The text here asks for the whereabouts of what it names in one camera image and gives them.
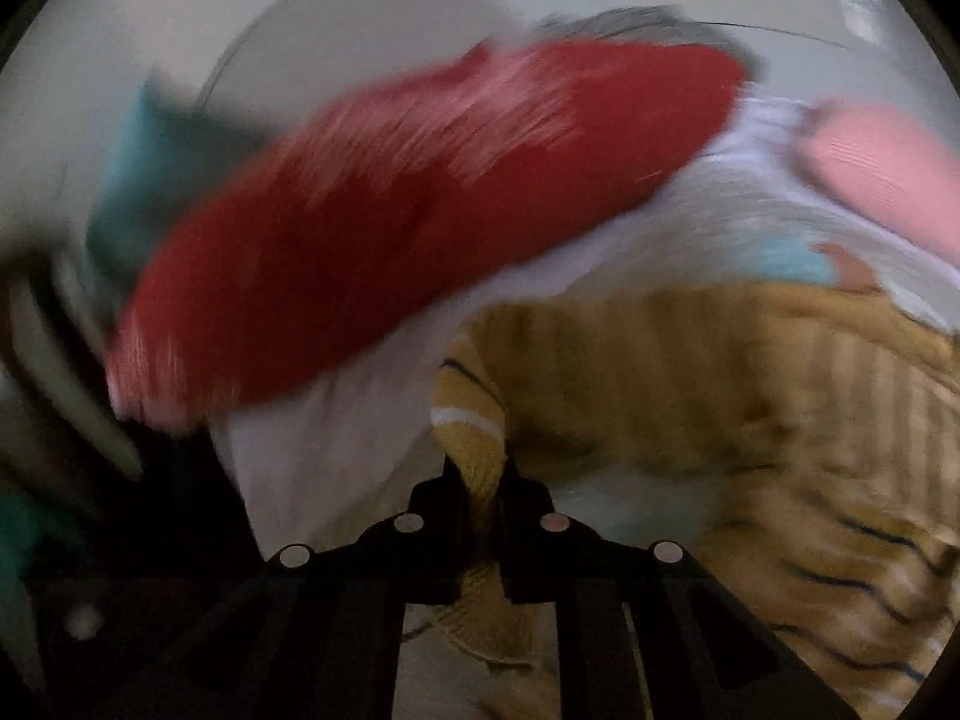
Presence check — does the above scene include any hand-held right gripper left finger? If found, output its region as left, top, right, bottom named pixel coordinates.
left=112, top=457, right=473, bottom=720

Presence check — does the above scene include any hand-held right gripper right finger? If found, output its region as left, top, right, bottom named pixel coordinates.
left=496, top=457, right=860, bottom=720

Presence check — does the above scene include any yellow striped knit garment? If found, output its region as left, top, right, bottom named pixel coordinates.
left=430, top=283, right=960, bottom=720

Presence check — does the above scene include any white garment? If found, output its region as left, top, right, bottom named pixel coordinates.
left=210, top=90, right=960, bottom=557

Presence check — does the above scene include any teal garment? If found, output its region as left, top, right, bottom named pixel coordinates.
left=86, top=76, right=271, bottom=293

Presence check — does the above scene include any red knit garment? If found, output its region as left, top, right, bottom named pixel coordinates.
left=105, top=39, right=745, bottom=436

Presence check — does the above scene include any light blue garment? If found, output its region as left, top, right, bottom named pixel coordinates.
left=731, top=236, right=841, bottom=290

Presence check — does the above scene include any round white table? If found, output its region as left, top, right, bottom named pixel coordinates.
left=201, top=0, right=526, bottom=136

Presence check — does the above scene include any pink garment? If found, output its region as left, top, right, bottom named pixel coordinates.
left=802, top=99, right=960, bottom=265

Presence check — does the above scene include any grey garment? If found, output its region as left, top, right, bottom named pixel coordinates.
left=534, top=6, right=766, bottom=83

